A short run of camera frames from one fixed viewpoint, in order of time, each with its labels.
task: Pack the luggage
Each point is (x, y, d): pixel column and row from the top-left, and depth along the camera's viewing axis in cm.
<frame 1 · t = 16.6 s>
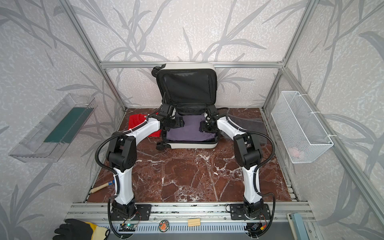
left hand: (181, 118, 98), fingers open
right hand: (203, 125, 100), fingers open
black and white suitcase: (189, 89, 98), point 27 cm above the table
purple folded trousers: (190, 131, 100), point 7 cm above the table

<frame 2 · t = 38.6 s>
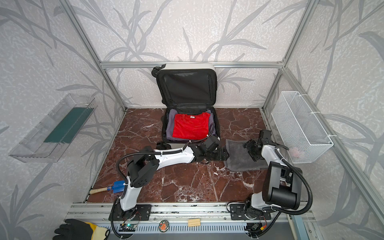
left hand: (226, 153, 85), fingers open
right hand: (247, 144, 93), fingers open
red t-shirt: (193, 126, 101), point 8 cm above the table
grey towel: (240, 159, 91), point 4 cm above the table
the other named things where they were.

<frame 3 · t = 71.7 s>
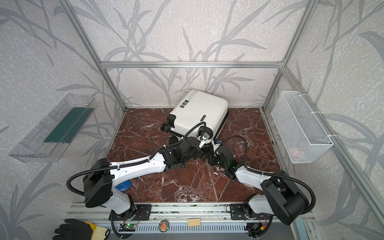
left hand: (203, 138, 80), fingers open
right hand: (208, 148, 89), fingers open
black and white suitcase: (200, 114, 89), point 22 cm above the table
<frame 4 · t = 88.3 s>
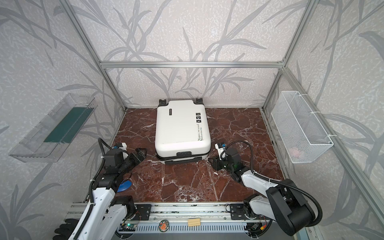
left hand: (145, 148, 81), fingers open
right hand: (211, 153, 88), fingers open
black and white suitcase: (182, 131, 83), point 21 cm above the table
